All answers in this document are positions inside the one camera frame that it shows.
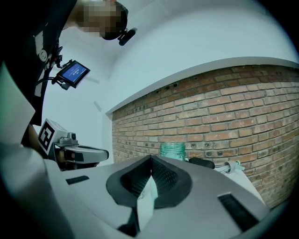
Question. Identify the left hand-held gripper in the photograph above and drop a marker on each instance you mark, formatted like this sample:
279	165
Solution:
46	136

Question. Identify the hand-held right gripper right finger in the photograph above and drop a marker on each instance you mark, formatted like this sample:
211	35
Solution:
201	210

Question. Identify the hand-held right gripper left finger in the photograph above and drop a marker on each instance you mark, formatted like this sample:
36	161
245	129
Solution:
98	193

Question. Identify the person's left forearm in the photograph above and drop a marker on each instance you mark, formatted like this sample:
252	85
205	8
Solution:
35	140

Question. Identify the person's left hand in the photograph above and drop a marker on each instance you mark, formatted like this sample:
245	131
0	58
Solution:
61	156

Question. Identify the black cloth pouch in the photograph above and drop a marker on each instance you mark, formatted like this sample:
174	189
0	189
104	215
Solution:
202	163

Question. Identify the black timer monitor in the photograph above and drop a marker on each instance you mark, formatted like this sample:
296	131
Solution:
73	73

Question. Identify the person's head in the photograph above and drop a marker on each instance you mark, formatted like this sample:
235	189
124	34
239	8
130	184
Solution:
100	18

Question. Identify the person's black clothed torso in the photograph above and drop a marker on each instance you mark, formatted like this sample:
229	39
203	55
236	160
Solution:
23	35

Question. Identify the black monitor mount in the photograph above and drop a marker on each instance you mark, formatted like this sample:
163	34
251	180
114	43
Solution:
58	58

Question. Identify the black head-mounted camera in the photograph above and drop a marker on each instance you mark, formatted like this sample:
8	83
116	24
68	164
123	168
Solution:
127	36

